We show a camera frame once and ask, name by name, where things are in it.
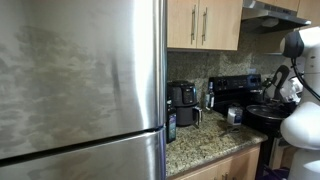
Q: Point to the black frying pan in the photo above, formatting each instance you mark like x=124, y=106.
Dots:
x=266, y=116

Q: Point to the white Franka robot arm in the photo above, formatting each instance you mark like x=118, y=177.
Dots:
x=303, y=126

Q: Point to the narrow wood wall cabinet door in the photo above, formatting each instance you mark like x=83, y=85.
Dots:
x=180, y=23

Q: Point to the stainless steel range hood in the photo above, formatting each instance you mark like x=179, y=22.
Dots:
x=266, y=20

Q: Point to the dark glass bottle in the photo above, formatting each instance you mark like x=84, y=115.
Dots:
x=210, y=98

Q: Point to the black air fryer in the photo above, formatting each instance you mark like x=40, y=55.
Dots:
x=183, y=96

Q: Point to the light wood base cabinet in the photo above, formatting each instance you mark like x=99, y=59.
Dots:
x=240, y=163

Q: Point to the white bottle with blue label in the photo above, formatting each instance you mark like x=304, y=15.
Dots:
x=235, y=116

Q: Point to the black electric stove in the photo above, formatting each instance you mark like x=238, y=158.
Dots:
x=230, y=83

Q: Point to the wide wood wall cabinet door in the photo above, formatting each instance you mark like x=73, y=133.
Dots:
x=223, y=23

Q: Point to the stainless steel refrigerator door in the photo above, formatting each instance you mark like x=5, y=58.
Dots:
x=76, y=66

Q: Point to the stainless steel freezer drawer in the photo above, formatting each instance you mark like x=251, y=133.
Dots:
x=100, y=160

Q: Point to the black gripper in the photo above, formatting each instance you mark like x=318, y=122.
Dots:
x=283, y=103

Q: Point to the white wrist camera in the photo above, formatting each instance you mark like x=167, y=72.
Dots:
x=291, y=91

